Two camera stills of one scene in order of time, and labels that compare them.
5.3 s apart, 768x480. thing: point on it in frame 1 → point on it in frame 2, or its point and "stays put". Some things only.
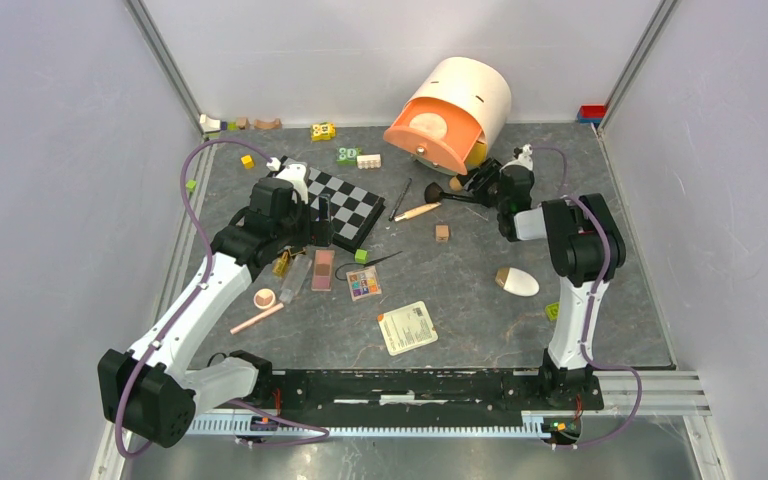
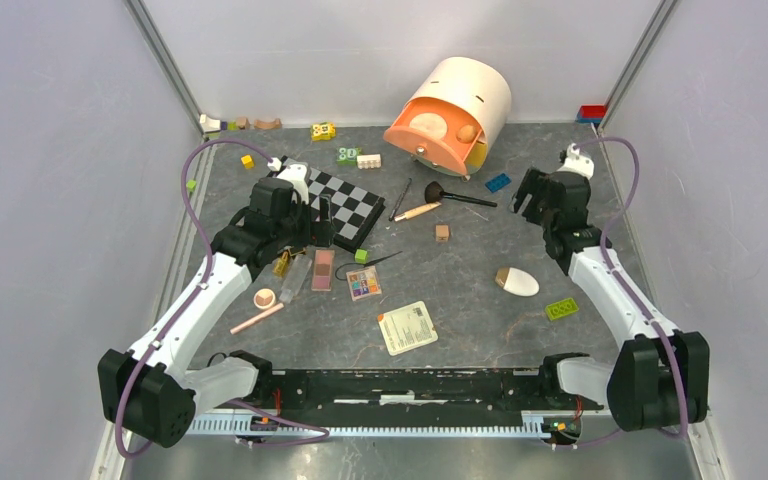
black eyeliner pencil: x=393 y=213 stays put
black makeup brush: x=433 y=193 stays put
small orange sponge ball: x=455 y=184 → x=466 y=133
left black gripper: x=322 y=229 stays put
